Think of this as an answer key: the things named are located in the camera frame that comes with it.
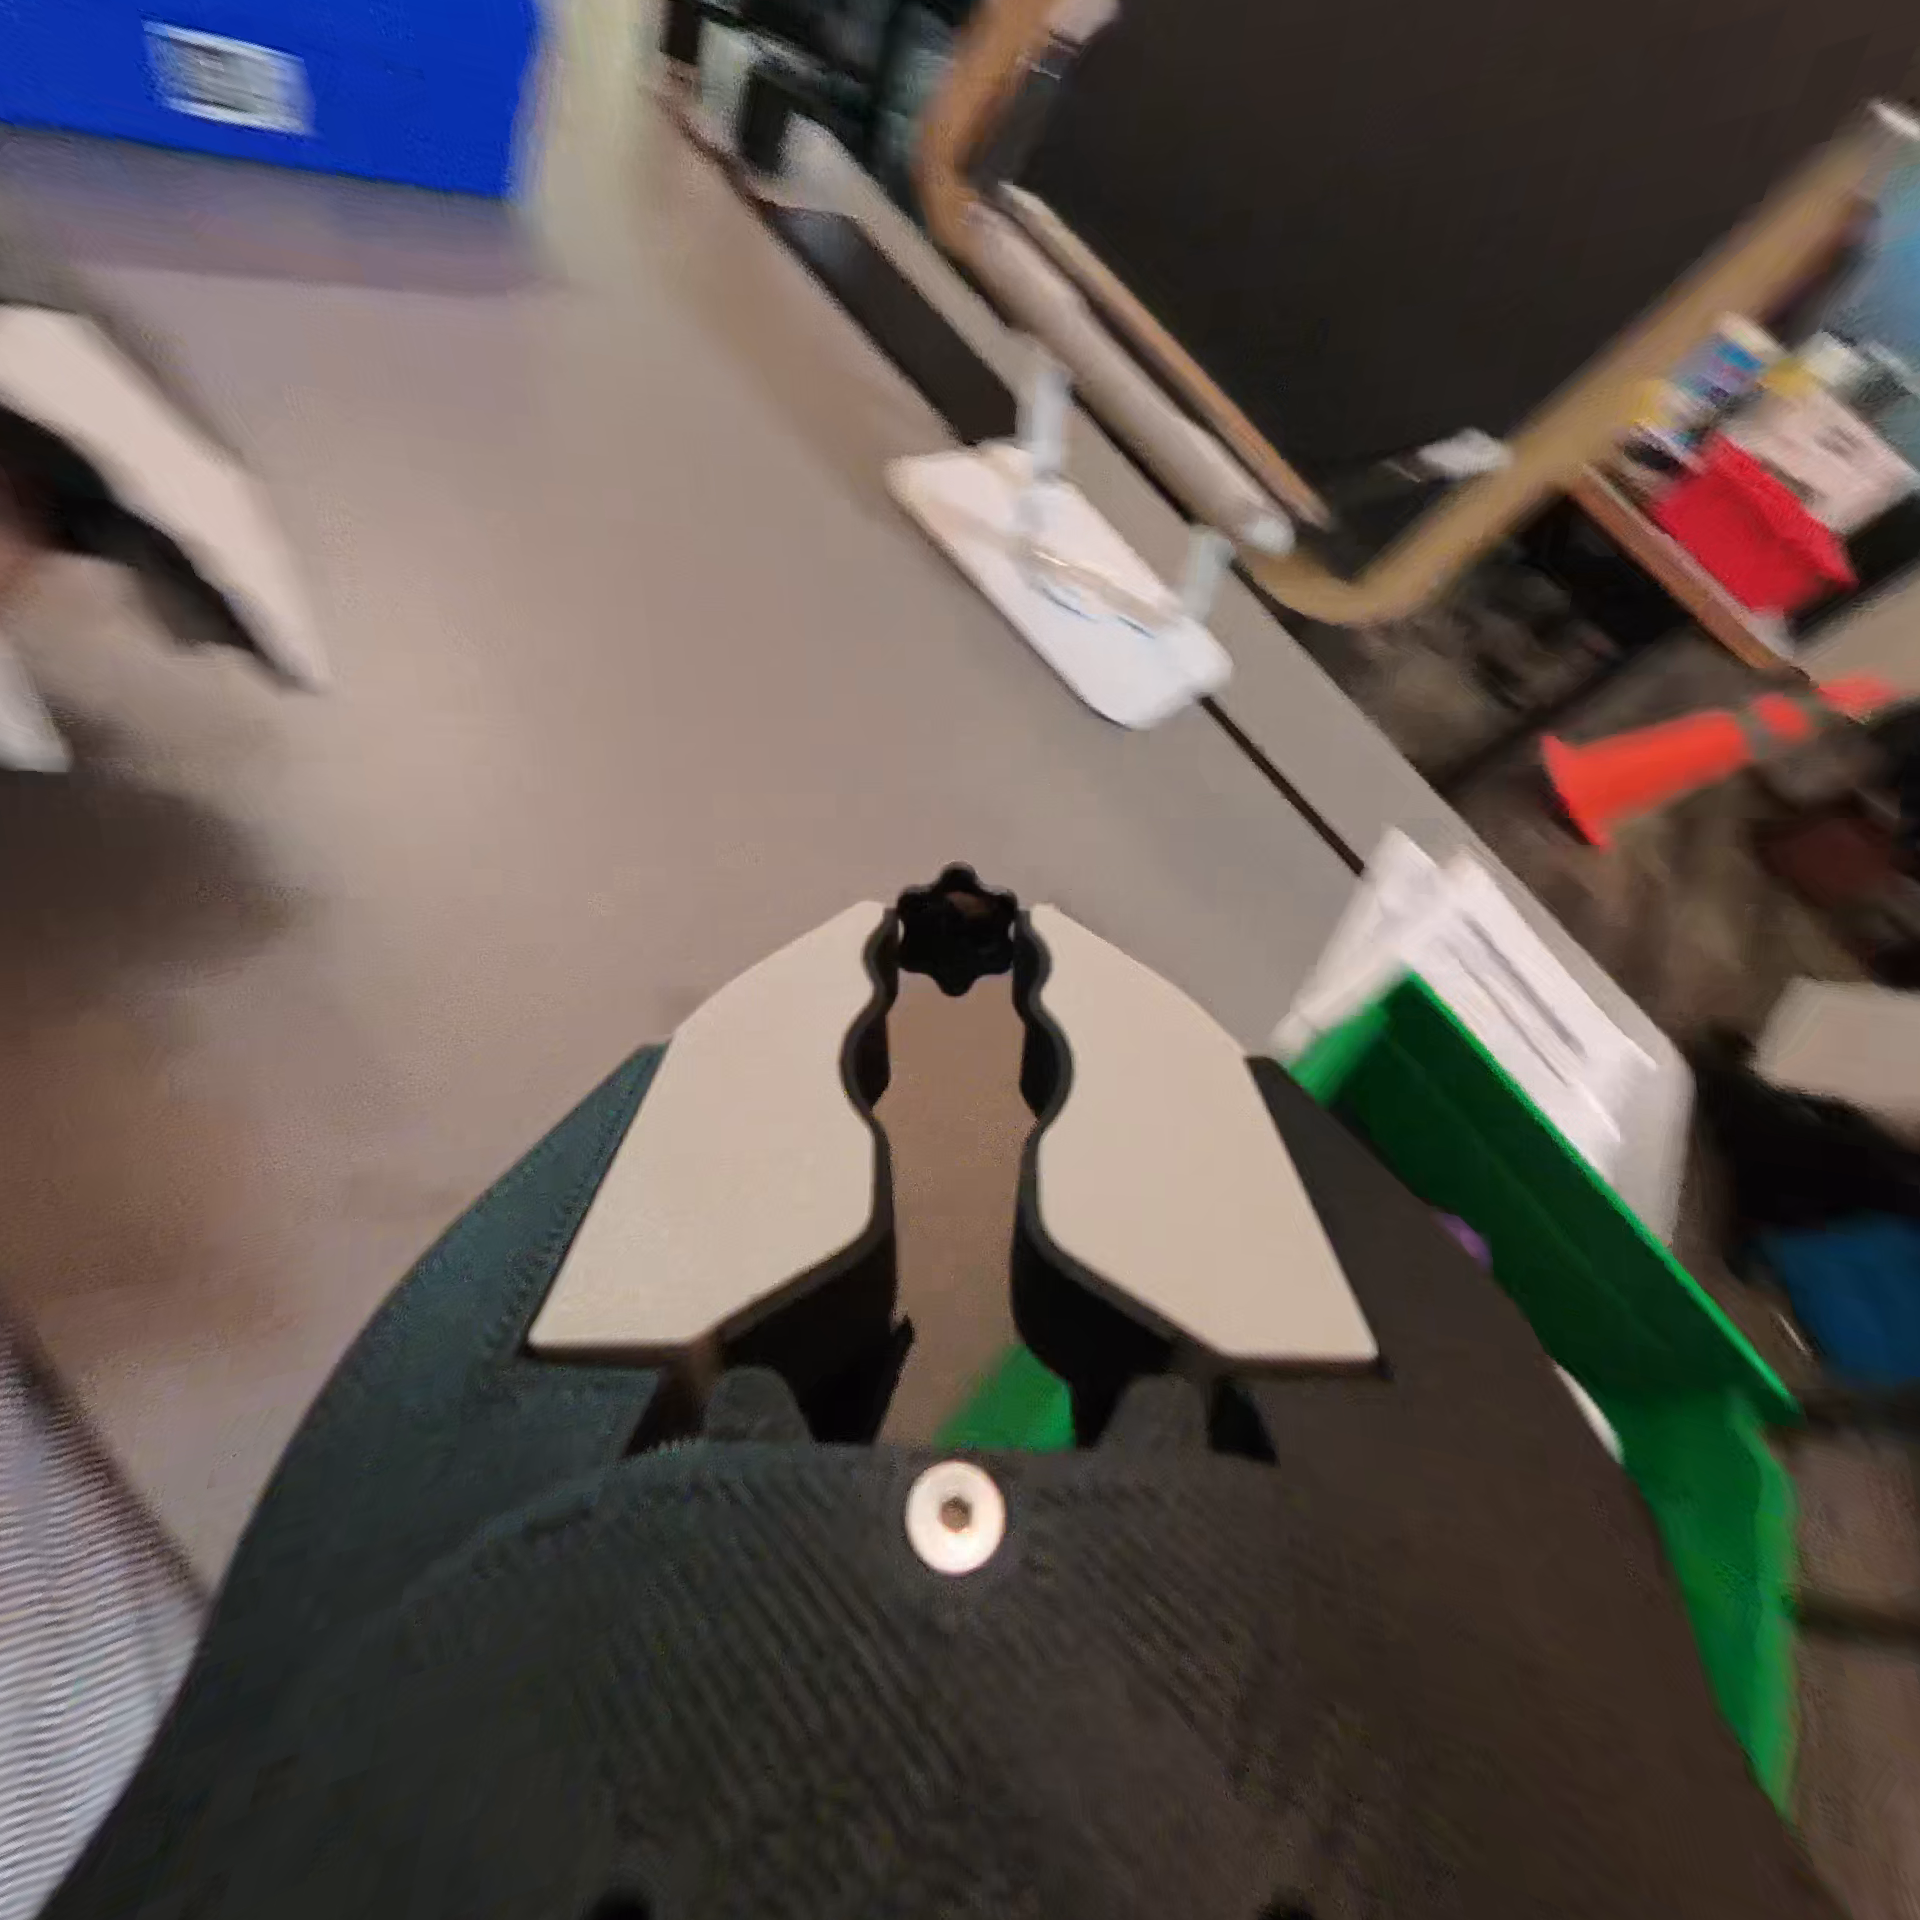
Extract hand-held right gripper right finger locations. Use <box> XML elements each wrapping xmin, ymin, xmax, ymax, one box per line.
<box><xmin>1007</xmin><ymin>901</ymin><xmax>1383</xmax><ymax>1444</ymax></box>

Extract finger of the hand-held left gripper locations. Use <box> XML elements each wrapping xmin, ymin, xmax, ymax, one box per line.
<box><xmin>0</xmin><ymin>306</ymin><xmax>332</xmax><ymax>696</ymax></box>
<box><xmin>0</xmin><ymin>644</ymin><xmax>70</xmax><ymax>778</ymax></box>

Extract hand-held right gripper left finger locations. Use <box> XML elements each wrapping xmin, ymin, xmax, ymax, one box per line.
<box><xmin>526</xmin><ymin>897</ymin><xmax>916</xmax><ymax>1443</ymax></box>

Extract black star knob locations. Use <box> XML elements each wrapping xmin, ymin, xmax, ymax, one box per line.
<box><xmin>897</xmin><ymin>865</ymin><xmax>1022</xmax><ymax>994</ymax></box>

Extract white paper stack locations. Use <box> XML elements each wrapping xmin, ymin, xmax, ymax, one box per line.
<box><xmin>1271</xmin><ymin>831</ymin><xmax>1681</xmax><ymax>1248</ymax></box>

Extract green storage bin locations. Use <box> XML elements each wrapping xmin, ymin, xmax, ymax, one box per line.
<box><xmin>937</xmin><ymin>971</ymin><xmax>1802</xmax><ymax>1825</ymax></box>

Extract large blue storage bin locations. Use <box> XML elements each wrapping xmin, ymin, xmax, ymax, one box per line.
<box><xmin>0</xmin><ymin>0</ymin><xmax>548</xmax><ymax>201</ymax></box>

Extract white stand base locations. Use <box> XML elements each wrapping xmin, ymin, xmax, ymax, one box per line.
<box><xmin>885</xmin><ymin>448</ymin><xmax>1235</xmax><ymax>731</ymax></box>

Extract orange traffic cone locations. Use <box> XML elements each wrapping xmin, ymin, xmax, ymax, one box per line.
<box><xmin>1541</xmin><ymin>679</ymin><xmax>1907</xmax><ymax>849</ymax></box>

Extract black backpack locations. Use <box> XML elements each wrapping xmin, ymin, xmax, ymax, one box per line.
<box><xmin>1695</xmin><ymin>1035</ymin><xmax>1920</xmax><ymax>1248</ymax></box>

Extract blue jacket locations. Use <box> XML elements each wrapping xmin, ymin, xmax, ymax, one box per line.
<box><xmin>1756</xmin><ymin>1217</ymin><xmax>1920</xmax><ymax>1386</ymax></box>

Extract red storage bin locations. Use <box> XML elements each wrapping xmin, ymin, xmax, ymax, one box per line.
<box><xmin>1651</xmin><ymin>434</ymin><xmax>1858</xmax><ymax>619</ymax></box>

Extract wood-framed black board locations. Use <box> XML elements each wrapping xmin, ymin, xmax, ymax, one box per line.
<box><xmin>911</xmin><ymin>0</ymin><xmax>1920</xmax><ymax>628</ymax></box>

